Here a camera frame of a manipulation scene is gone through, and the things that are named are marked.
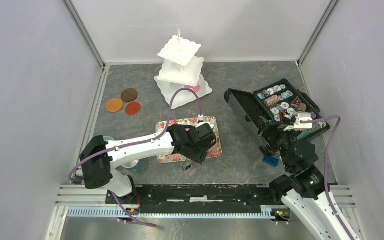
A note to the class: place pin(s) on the red round coaster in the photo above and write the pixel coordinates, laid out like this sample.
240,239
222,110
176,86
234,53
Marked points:
133,108

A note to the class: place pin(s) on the mint green cup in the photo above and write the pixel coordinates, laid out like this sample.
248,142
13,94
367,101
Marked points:
108,138

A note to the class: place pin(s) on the white and blue mug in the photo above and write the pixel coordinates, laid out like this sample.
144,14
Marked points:
134,166

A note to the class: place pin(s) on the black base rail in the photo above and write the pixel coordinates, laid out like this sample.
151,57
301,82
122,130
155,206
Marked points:
200,199

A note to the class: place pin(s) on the orange round coaster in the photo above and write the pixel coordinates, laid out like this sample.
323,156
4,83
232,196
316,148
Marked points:
114,105

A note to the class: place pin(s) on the floral rectangular tray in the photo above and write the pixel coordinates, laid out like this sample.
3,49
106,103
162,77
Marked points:
214,152

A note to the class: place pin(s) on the white three-tier dessert stand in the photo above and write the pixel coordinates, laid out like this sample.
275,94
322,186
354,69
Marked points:
181,68

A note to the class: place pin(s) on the black poker chip case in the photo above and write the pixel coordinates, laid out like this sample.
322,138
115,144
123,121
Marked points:
277,101

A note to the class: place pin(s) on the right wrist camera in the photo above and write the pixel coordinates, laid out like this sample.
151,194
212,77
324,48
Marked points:
302,121

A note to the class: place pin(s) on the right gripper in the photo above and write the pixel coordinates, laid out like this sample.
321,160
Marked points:
271,126

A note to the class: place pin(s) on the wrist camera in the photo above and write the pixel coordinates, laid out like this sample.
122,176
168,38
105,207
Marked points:
210,120
302,121

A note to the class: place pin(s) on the pink toy cake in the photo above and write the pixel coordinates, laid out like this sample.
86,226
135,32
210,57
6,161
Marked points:
195,89

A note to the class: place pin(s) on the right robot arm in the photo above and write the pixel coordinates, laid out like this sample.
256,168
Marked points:
306,190

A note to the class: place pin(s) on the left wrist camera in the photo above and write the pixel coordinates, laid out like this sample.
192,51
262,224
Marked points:
210,120

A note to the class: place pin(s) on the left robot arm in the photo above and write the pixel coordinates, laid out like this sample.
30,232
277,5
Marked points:
100,159

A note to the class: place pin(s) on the dark brown round coaster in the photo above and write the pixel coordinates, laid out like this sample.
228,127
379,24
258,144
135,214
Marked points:
129,95

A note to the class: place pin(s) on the blue toy brick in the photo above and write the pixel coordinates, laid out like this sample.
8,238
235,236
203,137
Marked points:
270,160

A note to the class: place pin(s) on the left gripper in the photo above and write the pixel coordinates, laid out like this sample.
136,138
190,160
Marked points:
200,157

